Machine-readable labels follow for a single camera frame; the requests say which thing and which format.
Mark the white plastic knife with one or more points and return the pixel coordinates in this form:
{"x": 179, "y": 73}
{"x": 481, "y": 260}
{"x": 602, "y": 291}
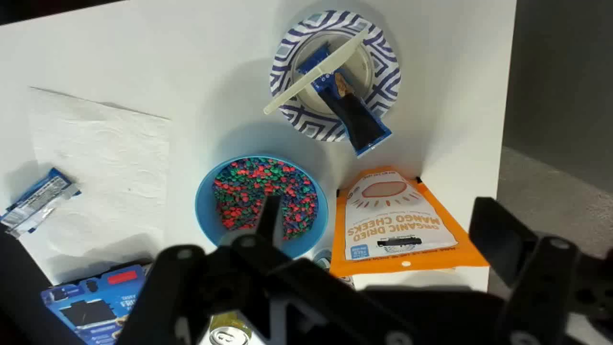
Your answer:
{"x": 328, "y": 65}

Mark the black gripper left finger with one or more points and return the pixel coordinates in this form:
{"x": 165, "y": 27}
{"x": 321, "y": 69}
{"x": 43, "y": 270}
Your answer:
{"x": 188, "y": 285}

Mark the silver blue snack bar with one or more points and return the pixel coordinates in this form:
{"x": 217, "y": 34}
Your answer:
{"x": 39, "y": 201}

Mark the blue fruit bar box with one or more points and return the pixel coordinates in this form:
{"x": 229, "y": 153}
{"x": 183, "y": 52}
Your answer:
{"x": 96, "y": 306}

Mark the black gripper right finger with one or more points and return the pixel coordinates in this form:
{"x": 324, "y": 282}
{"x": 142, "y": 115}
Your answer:
{"x": 537, "y": 268}

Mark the white paper napkin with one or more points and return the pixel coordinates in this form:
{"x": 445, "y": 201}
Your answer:
{"x": 119, "y": 161}

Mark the blue patterned paper plate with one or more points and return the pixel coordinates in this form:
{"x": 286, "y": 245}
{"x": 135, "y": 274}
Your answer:
{"x": 372, "y": 73}

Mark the blue bowl with colourful candy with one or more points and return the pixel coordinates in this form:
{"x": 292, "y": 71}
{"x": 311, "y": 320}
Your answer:
{"x": 232, "y": 195}

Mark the blue snack wrapper on plate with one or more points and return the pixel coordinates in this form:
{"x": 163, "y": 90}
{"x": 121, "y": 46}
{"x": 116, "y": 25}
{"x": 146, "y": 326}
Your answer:
{"x": 363, "y": 126}

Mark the orange dried mango bag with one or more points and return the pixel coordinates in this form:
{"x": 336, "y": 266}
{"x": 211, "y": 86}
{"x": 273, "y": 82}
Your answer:
{"x": 389, "y": 222}

